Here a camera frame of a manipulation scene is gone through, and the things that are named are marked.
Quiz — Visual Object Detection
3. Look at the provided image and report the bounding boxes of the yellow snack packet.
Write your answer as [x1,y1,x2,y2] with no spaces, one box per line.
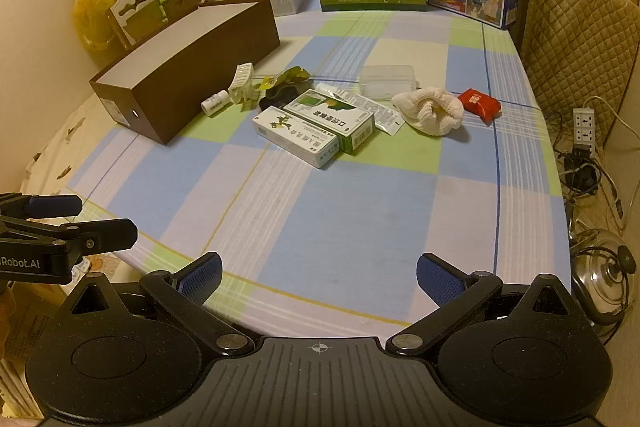
[250,74,281,92]

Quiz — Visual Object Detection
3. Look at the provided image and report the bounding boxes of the checked tablecloth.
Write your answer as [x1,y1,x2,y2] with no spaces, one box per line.
[25,11,576,329]

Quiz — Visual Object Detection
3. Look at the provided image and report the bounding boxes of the white knitted cloth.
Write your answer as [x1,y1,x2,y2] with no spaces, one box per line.
[391,87,465,136]

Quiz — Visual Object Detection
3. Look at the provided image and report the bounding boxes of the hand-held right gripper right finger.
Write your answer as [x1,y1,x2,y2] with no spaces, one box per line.
[387,253,581,358]

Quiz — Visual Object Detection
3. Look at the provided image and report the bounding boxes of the white power cable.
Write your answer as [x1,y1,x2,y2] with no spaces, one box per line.
[587,96,632,228]

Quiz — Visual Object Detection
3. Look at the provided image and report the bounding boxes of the small white bottle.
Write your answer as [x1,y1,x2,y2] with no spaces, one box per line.
[201,90,230,114]

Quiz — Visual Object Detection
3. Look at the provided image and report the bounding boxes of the black power adapter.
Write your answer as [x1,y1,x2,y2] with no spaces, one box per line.
[565,149,599,195]

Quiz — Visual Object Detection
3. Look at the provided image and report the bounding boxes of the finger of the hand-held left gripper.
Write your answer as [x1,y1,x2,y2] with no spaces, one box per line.
[0,193,83,221]
[0,217,139,259]

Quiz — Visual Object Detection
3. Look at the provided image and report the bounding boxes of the white ointment tube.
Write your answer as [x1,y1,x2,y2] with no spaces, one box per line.
[314,82,406,136]

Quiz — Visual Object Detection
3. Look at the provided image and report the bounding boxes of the clear plastic box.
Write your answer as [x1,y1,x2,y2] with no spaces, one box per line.
[359,64,417,100]

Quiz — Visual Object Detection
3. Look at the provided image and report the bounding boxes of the steel pot lid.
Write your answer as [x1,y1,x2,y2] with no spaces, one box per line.
[570,229,633,333]

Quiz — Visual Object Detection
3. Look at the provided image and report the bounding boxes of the white carved chair back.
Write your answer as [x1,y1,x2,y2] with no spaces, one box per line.
[109,0,161,50]

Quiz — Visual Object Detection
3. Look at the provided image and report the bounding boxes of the large white box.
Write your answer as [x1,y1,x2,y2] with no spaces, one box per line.
[89,0,281,145]

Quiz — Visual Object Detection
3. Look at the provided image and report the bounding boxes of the dark purple velvet scrunchie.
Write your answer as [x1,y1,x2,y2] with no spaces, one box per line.
[264,67,313,110]

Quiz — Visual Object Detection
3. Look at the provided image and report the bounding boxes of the white medicine box green print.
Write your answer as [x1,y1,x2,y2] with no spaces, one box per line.
[252,106,342,169]

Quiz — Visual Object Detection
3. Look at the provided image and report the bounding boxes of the small red printed packet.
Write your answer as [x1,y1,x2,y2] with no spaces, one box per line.
[457,88,502,122]

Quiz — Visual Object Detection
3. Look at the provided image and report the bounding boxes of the large flat cardboard box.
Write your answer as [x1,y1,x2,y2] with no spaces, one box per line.
[22,99,121,192]

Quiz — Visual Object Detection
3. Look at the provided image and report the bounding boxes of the quilted beige chair cover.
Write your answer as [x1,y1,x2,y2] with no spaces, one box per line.
[520,0,640,118]

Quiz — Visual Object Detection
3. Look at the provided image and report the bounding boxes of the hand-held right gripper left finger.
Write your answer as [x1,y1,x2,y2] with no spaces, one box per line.
[60,252,256,358]

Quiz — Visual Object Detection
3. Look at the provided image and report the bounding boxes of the yellow plastic bag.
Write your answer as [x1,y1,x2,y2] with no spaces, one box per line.
[74,0,126,52]

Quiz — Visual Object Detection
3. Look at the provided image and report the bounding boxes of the white power strip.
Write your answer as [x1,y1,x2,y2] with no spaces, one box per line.
[571,108,596,148]

